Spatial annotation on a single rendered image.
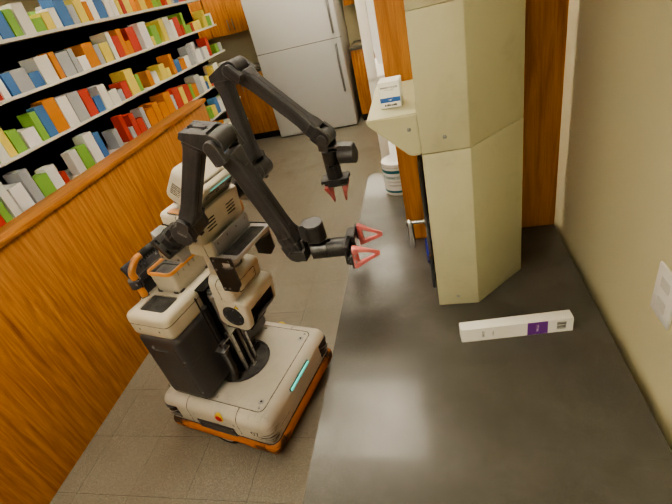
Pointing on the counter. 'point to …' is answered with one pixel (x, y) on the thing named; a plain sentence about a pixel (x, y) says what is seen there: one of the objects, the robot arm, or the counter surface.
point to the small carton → (390, 92)
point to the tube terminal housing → (471, 139)
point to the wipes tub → (391, 175)
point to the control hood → (397, 121)
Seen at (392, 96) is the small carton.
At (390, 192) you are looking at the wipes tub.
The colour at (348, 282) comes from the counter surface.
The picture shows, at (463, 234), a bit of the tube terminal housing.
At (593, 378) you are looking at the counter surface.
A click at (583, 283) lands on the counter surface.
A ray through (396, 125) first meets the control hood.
